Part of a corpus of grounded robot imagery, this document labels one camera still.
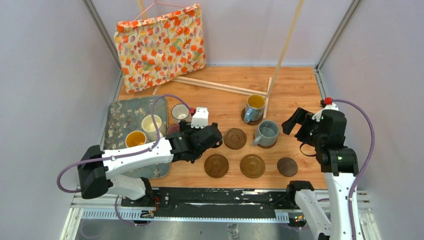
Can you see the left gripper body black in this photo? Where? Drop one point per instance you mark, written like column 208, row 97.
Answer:
column 185, row 127

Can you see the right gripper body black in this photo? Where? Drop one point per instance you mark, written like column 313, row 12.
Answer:
column 308, row 133

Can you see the pink mug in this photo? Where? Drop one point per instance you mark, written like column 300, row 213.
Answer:
column 174, row 128

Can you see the white grey mug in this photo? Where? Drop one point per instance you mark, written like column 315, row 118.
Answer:
column 181, row 112

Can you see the small dark brown coaster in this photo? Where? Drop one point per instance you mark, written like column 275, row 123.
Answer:
column 287, row 167

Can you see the blue mug yellow inside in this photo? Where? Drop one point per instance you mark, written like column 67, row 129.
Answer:
column 255, row 106

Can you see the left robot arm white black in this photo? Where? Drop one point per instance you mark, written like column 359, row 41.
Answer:
column 102, row 171

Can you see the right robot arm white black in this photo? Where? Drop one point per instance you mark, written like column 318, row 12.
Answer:
column 325, row 131

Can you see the cream mug on tray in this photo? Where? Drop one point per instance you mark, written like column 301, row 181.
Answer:
column 153, row 127

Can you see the white mug orange inside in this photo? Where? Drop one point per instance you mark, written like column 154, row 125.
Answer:
column 135, row 138

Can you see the floral grey tray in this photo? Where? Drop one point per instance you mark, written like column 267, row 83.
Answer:
column 123, row 117

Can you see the floral orange fabric bag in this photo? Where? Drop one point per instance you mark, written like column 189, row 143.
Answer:
column 156, row 50

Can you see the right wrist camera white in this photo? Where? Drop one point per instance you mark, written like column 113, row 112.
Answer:
column 318, row 116

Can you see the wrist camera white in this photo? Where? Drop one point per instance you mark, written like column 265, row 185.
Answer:
column 318, row 116
column 200, row 118

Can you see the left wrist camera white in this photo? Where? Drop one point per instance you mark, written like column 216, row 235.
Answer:
column 200, row 118

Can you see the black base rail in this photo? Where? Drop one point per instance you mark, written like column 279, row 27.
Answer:
column 215, row 203

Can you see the pink wire hanger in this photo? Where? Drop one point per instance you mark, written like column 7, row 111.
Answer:
column 144, row 9

